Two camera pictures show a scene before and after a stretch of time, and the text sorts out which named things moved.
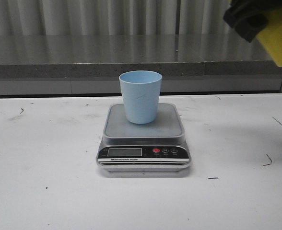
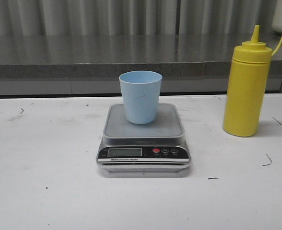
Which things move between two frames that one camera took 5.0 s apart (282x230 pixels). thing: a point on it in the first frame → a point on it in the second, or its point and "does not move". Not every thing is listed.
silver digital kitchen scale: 161,146 does not move
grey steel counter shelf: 91,64 does not move
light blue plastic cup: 140,90 does not move
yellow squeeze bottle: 277,36 → 247,86
